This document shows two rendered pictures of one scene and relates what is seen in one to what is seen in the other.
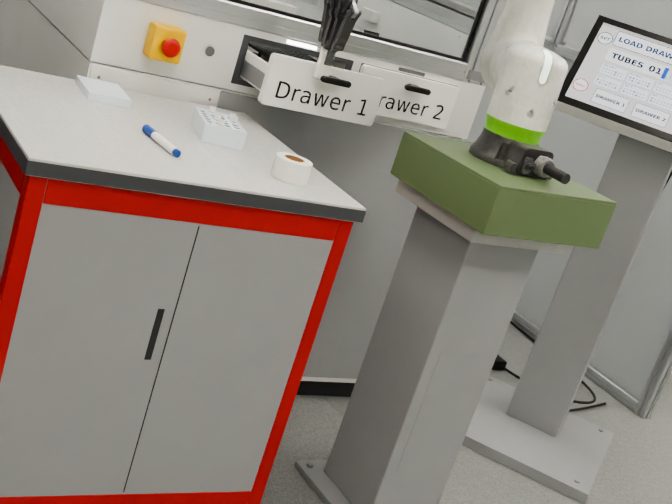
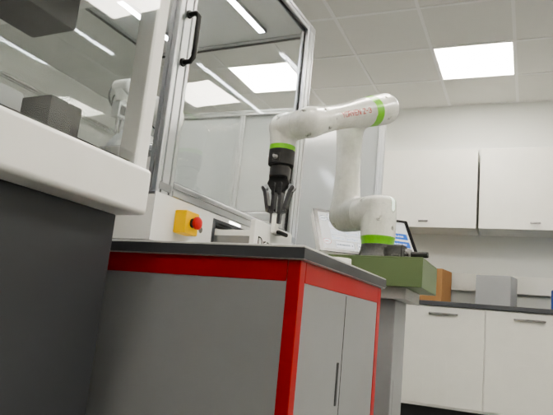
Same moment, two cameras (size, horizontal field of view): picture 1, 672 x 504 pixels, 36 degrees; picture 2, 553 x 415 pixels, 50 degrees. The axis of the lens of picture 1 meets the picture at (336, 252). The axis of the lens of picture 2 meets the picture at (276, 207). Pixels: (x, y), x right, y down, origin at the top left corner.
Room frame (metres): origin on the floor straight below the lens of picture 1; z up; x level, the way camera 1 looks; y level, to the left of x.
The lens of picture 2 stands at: (0.47, 1.13, 0.59)
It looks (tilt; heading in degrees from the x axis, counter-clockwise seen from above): 11 degrees up; 331
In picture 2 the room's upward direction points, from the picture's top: 6 degrees clockwise
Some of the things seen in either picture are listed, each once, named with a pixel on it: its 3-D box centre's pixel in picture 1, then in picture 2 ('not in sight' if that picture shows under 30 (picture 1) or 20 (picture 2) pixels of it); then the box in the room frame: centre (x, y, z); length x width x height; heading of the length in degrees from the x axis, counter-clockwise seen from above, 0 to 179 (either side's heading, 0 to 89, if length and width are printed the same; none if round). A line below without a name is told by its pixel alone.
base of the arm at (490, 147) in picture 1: (522, 156); (391, 254); (2.14, -0.31, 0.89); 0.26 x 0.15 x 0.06; 33
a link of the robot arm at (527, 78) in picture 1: (524, 90); (375, 220); (2.20, -0.27, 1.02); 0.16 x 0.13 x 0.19; 13
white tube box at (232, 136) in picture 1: (218, 128); not in sight; (1.99, 0.30, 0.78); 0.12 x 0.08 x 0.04; 23
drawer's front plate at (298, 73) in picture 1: (323, 90); (271, 242); (2.26, 0.14, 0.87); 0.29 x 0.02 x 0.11; 124
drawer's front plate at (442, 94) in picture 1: (405, 97); not in sight; (2.55, -0.04, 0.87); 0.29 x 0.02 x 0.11; 124
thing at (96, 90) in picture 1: (103, 91); not in sight; (2.03, 0.55, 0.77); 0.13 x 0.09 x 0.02; 30
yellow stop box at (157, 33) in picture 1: (165, 43); (187, 223); (2.18, 0.48, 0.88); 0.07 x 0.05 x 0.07; 124
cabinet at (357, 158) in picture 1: (190, 189); not in sight; (2.80, 0.45, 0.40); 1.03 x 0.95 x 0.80; 124
